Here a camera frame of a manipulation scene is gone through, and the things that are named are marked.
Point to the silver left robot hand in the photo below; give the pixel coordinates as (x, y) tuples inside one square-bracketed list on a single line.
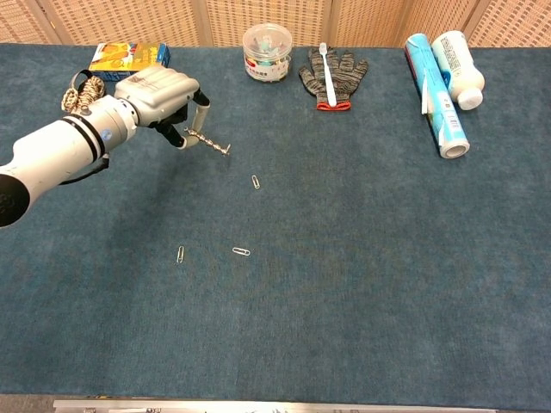
[(159, 92)]

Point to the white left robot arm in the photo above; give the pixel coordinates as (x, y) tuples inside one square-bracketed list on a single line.
[(56, 146)]

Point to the blue felt mat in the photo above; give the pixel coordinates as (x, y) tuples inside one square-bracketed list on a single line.
[(301, 279)]

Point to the yellow blue cardboard box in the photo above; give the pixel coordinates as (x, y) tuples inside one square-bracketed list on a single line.
[(125, 56)]

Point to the woven folding screen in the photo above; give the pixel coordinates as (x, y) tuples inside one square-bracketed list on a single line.
[(129, 21)]

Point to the clear plastic clip jar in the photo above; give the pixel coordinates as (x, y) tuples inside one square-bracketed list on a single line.
[(267, 64)]

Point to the white toothbrush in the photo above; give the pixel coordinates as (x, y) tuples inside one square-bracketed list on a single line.
[(329, 86)]

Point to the grey knit work glove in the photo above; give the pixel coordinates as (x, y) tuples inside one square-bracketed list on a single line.
[(344, 77)]

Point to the blue white cylinder roll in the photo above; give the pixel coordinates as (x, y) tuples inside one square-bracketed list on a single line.
[(443, 120)]

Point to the white plastic bottle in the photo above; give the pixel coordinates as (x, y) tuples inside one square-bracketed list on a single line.
[(460, 73)]

